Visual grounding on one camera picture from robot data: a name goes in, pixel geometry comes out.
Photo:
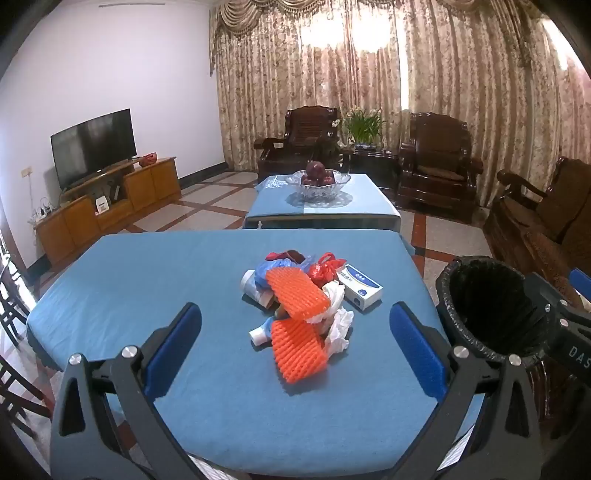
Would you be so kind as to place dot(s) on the white plastic bottle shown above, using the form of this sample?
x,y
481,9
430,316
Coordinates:
x,y
251,286

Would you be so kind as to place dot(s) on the wooden television cabinet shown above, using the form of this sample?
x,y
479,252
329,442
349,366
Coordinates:
x,y
138,184

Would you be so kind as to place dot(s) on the dark wooden armchair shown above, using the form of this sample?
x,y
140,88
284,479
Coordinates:
x,y
438,152
309,129

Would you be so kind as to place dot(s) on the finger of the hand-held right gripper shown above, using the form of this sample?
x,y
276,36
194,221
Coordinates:
x,y
551,307
581,282

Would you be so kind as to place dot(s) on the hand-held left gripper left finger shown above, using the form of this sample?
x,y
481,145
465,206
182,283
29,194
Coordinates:
x,y
178,344

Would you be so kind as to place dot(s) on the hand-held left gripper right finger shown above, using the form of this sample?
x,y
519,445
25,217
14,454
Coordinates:
x,y
418,353

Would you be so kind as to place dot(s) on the red plastic bag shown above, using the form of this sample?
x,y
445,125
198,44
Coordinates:
x,y
321,272

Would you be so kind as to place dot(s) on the white squeeze tube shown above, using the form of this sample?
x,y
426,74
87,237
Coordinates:
x,y
261,330

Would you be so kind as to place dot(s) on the blue tablecloth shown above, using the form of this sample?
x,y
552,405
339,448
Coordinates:
x,y
207,415

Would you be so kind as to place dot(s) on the small white device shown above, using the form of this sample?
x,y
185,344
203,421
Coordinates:
x,y
102,205

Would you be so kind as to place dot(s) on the wall socket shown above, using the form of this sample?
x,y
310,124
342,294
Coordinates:
x,y
26,173

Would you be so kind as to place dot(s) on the red apple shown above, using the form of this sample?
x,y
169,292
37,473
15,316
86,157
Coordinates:
x,y
308,180
316,169
328,179

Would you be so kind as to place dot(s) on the patterned beige curtain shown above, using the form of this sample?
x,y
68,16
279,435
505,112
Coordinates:
x,y
438,69

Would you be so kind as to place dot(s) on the glass fruit bowl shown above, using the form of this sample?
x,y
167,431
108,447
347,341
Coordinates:
x,y
323,190

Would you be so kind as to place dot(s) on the white tissue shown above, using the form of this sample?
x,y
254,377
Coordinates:
x,y
333,295
340,330

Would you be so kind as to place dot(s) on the black flat television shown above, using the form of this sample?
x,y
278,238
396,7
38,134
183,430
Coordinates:
x,y
92,147

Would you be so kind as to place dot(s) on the dark wooden dining chair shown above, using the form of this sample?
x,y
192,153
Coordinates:
x,y
21,392
14,300

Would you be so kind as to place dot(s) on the orange foam fruit net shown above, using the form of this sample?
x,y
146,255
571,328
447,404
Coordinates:
x,y
298,350
295,293

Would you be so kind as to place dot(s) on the low table with blue cover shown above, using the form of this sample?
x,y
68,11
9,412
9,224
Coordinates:
x,y
369,203

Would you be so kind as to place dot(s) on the green potted plant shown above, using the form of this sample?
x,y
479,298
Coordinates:
x,y
364,124

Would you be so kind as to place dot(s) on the dark wooden sofa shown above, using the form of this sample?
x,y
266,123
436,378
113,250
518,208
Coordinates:
x,y
545,221

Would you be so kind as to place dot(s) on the small red ornament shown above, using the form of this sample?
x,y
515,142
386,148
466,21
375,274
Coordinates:
x,y
147,160

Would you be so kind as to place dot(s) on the dark wooden side table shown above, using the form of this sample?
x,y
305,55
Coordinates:
x,y
369,164

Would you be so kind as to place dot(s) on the dark red scrap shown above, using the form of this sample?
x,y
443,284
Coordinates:
x,y
288,256

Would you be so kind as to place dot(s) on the white box with blue print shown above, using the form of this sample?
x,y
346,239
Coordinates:
x,y
360,286

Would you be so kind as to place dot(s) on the white lace doily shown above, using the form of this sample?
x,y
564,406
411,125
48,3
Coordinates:
x,y
298,202

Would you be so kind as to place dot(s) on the blue plastic bag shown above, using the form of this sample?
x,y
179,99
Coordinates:
x,y
268,270

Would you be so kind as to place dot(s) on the black lined trash bin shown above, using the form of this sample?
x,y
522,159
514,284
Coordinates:
x,y
485,304

